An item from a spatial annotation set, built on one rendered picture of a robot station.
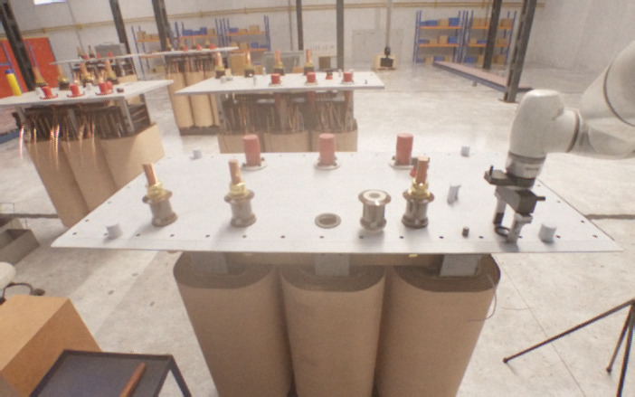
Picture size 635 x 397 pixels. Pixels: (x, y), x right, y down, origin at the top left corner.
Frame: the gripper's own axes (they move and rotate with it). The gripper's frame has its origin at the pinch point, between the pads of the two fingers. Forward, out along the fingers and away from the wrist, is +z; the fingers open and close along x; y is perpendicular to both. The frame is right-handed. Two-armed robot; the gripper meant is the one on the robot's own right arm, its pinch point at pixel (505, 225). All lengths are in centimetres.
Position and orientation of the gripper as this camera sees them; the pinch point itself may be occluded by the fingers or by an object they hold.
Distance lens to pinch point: 103.3
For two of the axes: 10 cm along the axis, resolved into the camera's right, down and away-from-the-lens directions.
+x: 0.6, -4.8, 8.7
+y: 10.0, 0.0, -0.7
